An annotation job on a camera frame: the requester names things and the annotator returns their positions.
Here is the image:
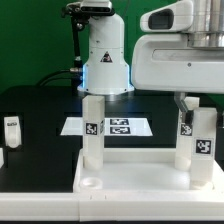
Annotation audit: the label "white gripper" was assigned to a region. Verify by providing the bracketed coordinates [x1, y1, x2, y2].
[131, 34, 224, 125]

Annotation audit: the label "white desk tabletop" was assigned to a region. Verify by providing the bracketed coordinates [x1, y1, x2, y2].
[73, 146, 224, 194]

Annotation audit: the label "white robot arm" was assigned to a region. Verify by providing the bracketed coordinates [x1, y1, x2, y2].
[80, 0, 224, 113]

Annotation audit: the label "white L-shaped obstacle fence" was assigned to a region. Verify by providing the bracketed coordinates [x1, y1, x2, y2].
[0, 165, 224, 221]

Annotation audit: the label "white block at left edge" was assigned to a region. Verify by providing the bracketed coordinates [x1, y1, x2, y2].
[0, 148, 4, 169]

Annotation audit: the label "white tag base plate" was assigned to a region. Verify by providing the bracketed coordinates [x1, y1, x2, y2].
[61, 117, 153, 137]

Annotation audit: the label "black cables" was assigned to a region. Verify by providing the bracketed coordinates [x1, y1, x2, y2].
[35, 69, 83, 88]

